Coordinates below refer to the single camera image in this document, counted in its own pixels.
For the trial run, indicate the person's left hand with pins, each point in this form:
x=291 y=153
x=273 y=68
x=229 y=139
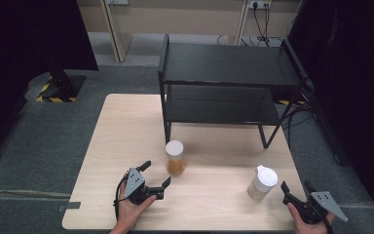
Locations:
x=130 y=213

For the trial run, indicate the white lidded jar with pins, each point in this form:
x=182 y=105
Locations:
x=263 y=182

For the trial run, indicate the grey floor tape strip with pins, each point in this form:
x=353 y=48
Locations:
x=68 y=206

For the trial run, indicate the black two-tier shelf rack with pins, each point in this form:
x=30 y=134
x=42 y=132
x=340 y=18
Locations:
x=227 y=65

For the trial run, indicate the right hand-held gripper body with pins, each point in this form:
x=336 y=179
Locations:
x=329 y=204

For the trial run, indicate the person's right hand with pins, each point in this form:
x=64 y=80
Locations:
x=305 y=228

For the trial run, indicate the clear jar with orange powder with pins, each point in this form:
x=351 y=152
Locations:
x=175 y=162

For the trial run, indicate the black stand base hazard tape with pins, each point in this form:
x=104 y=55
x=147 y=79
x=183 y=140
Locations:
x=63 y=86

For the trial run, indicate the black metal stand frame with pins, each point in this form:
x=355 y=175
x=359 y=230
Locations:
x=324 y=123

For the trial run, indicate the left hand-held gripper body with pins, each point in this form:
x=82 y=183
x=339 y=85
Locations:
x=134 y=183

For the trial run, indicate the white wall socket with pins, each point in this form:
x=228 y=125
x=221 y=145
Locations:
x=259 y=3
x=117 y=1

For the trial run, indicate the white partition post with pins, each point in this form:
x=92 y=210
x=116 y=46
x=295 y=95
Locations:
x=241 y=22
x=118 y=32

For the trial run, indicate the black curtain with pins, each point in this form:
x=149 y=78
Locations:
x=354 y=81
x=19 y=48

